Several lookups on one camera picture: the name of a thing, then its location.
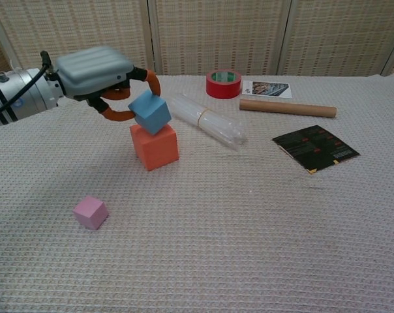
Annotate left robot hand orange fingers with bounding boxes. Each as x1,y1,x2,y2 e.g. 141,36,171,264
55,45,162,123

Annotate blue foam cube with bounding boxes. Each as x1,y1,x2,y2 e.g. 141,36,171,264
127,89,172,136

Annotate small pink foam cube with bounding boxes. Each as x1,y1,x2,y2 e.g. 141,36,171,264
72,195,110,231

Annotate clear plastic tube bundle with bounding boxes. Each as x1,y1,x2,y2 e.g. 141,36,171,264
166,93,249,151

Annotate large orange foam cube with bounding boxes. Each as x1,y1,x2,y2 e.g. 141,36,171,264
129,123,179,172

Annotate red tape roll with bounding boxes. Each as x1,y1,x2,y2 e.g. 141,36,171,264
205,68,243,99

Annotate white card with photo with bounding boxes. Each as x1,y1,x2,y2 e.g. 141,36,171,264
241,80,293,99

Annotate brown cardboard tube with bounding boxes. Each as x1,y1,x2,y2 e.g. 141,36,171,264
239,98,338,119

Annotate cream woven tablecloth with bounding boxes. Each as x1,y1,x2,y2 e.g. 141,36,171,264
0,74,394,313

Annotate black printed leaflet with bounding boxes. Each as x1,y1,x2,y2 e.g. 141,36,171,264
271,125,361,175

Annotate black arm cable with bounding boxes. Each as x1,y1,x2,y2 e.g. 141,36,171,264
0,50,52,121

